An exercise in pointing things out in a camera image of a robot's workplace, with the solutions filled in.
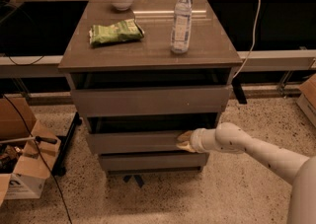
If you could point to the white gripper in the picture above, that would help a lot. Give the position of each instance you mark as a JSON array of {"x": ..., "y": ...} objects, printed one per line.
[{"x": 197, "y": 140}]

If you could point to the grey drawer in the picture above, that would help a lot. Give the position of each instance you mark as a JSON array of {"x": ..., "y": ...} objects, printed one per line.
[
  {"x": 152, "y": 161},
  {"x": 146, "y": 101},
  {"x": 144, "y": 133}
]

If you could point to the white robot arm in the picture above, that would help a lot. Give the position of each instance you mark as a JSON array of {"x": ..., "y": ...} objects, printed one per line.
[{"x": 296, "y": 169}]

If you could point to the grey top drawer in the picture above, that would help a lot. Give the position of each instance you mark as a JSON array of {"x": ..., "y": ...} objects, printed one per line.
[{"x": 146, "y": 101}]

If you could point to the grey bottom drawer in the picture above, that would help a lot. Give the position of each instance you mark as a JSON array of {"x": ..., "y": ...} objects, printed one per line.
[{"x": 152, "y": 161}]

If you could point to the grey drawer cabinet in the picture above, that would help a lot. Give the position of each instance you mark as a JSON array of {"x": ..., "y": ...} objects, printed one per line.
[{"x": 210, "y": 61}]

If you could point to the clear plastic water bottle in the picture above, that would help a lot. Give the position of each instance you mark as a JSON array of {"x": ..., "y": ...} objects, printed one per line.
[{"x": 181, "y": 29}]

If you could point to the green snack bag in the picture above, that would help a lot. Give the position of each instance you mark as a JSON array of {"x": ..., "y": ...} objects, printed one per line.
[{"x": 122, "y": 31}]

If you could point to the cardboard box right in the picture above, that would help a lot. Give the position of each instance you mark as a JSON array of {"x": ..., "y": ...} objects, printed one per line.
[{"x": 307, "y": 98}]

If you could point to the black stand leg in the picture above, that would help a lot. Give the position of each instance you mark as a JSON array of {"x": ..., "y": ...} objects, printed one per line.
[{"x": 59, "y": 168}]

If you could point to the open cardboard box left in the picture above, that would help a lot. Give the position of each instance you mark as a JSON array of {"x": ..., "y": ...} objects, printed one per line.
[{"x": 25, "y": 167}]

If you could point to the black handled tool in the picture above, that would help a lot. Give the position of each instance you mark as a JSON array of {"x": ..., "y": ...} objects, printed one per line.
[{"x": 25, "y": 139}]

